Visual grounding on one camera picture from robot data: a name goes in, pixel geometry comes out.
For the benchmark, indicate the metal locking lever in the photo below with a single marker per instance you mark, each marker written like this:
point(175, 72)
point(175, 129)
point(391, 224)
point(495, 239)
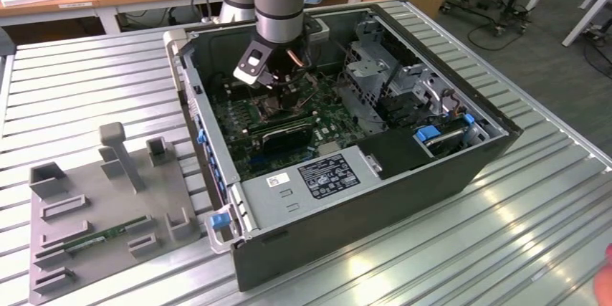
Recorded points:
point(249, 91)

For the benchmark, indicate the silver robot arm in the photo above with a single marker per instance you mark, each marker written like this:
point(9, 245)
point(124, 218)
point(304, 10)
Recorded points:
point(277, 8)

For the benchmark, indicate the green motherboard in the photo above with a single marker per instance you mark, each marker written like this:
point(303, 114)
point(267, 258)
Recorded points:
point(335, 119)

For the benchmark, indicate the silver drive cage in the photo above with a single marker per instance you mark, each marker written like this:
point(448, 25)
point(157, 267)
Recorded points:
point(363, 69)

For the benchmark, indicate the black graphics card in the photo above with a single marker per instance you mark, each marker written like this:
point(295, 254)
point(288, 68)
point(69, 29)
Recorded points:
point(287, 141)

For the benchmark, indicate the hard disk in blue carrier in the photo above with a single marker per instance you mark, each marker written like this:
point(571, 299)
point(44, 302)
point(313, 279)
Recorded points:
point(425, 135)

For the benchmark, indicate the silver power supply unit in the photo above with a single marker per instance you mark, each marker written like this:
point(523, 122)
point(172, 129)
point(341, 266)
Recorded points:
point(277, 205)

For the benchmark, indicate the blue case latch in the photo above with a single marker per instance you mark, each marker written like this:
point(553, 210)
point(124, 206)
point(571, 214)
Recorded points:
point(219, 221)

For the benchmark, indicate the black PC case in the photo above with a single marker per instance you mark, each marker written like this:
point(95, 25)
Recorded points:
point(359, 241)

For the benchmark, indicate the black wheeled stand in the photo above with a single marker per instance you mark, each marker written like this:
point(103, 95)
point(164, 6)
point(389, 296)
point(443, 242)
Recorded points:
point(513, 17)

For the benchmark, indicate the grey parts rack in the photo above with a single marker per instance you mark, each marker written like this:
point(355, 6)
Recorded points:
point(109, 213)

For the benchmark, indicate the green RAM stick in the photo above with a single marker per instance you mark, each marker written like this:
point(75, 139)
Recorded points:
point(91, 239)

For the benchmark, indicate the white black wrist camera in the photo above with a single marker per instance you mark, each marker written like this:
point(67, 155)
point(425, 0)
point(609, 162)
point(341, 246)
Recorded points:
point(253, 64)

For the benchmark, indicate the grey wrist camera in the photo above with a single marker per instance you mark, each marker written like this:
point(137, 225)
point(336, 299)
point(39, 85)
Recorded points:
point(319, 30)

